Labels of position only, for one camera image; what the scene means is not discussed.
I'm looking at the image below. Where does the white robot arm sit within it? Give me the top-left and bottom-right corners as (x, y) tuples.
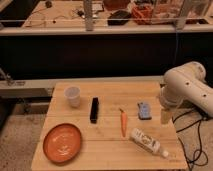
(158, 61), (213, 124)

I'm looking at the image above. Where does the black rectangular bar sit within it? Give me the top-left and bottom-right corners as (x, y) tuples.
(90, 97), (99, 123)

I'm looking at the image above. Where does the orange carrot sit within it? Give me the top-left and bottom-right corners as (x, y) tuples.
(119, 108), (127, 137)

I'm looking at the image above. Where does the translucent plastic cup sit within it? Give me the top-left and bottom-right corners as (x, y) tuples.
(64, 87), (80, 107)

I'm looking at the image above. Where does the blue sponge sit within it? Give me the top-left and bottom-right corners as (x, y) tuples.
(138, 102), (152, 120)

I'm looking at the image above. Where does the white plastic bottle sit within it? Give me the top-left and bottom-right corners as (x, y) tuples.
(130, 128), (169, 158)

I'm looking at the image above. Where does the black pouch on bench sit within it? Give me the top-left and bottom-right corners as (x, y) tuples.
(107, 10), (131, 26)

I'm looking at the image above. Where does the orange crate on bench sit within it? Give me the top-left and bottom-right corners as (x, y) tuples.
(131, 6), (153, 25)

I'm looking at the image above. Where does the grey metal post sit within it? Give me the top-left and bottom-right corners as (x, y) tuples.
(83, 0), (93, 31)

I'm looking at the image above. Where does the black floor cable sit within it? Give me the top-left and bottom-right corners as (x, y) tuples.
(172, 109), (209, 171)

